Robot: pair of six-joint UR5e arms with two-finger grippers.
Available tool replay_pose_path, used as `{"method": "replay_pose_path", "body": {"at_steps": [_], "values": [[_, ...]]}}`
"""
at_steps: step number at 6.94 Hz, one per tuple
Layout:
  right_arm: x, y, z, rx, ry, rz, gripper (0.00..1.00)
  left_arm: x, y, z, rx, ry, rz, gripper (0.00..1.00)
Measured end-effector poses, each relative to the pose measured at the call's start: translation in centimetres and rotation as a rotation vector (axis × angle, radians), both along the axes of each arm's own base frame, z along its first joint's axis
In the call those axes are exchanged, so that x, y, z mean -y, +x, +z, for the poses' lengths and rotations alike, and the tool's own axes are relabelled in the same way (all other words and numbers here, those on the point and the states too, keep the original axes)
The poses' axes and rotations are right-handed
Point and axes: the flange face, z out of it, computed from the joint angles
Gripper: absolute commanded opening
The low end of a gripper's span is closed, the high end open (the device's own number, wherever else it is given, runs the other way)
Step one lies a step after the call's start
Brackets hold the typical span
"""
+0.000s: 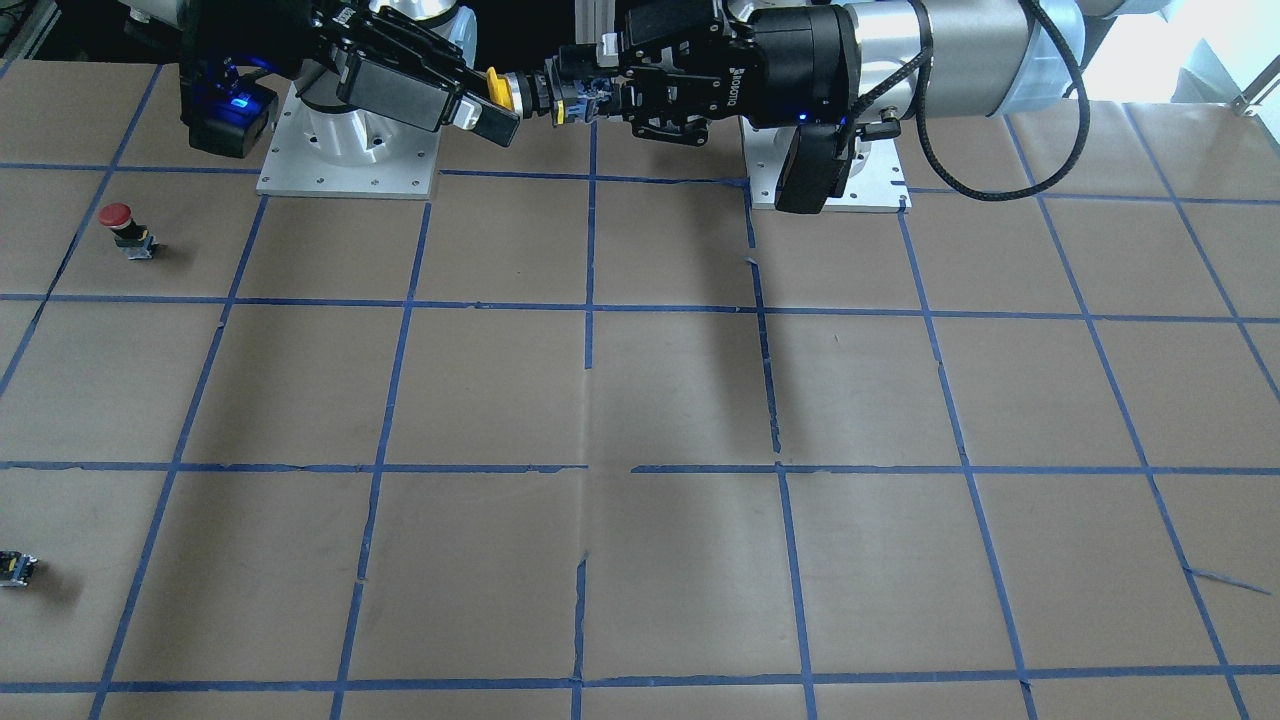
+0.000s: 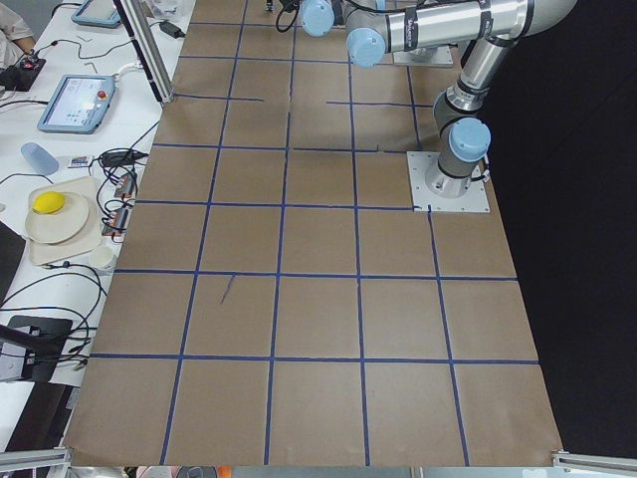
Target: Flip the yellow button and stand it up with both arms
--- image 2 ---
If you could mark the beige tray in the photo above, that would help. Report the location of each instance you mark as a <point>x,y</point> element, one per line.
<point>87,239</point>

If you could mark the yellow lemon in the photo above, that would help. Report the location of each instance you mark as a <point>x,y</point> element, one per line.
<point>49,202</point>

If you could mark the far blue teach pendant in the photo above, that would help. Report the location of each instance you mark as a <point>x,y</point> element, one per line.
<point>97,13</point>

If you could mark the beige plate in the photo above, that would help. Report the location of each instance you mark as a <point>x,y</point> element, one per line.
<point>63,225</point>

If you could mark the translucent blue cup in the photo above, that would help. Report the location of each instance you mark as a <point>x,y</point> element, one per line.
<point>41,160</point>

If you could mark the white paper cup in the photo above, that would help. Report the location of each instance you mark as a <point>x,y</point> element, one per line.
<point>102,259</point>

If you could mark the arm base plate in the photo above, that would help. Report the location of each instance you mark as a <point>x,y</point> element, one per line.
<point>433,191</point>
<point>430,57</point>

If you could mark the near blue teach pendant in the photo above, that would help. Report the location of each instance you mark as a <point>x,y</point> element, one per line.
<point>78,105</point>

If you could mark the blue teach pendant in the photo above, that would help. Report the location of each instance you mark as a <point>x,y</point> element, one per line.
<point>97,13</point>
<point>78,105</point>

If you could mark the black power adapter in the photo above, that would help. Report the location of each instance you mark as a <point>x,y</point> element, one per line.
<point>171,29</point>

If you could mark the aluminium frame post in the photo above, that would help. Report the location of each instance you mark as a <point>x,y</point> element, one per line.
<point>136,25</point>

